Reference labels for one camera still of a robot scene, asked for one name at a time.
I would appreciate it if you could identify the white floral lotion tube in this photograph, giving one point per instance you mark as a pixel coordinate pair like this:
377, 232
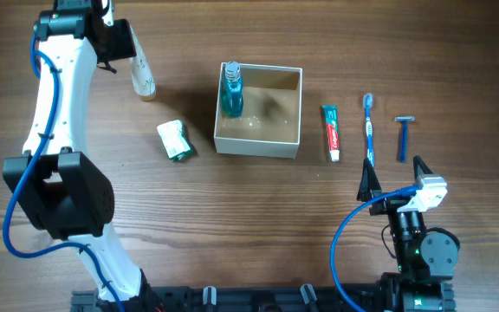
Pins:
142, 77

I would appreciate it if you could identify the colgate toothpaste tube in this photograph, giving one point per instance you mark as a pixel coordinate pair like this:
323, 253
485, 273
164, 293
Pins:
331, 121

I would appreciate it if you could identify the white cardboard box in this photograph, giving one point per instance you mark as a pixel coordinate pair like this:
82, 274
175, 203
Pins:
270, 124

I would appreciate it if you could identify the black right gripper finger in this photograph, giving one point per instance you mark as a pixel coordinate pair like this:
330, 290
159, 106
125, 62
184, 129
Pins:
420, 168
369, 185

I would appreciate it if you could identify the black mounting rail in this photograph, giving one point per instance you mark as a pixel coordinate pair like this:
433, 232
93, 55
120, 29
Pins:
370, 297

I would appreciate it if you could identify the teal mouthwash bottle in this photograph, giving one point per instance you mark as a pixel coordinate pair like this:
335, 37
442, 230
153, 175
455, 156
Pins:
232, 90

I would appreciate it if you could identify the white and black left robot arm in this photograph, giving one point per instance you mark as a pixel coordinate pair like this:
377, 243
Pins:
60, 190

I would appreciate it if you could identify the blue disposable razor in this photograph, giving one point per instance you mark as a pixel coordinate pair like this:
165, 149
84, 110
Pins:
404, 122

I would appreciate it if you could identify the green white soap packet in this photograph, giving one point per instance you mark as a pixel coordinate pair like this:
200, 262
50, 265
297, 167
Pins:
174, 140

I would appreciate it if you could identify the blue toothbrush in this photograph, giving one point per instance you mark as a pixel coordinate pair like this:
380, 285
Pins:
367, 105

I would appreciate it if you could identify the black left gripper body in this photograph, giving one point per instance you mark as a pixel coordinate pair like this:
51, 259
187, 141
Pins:
120, 42

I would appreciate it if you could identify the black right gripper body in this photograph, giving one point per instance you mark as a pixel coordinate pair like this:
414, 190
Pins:
405, 223

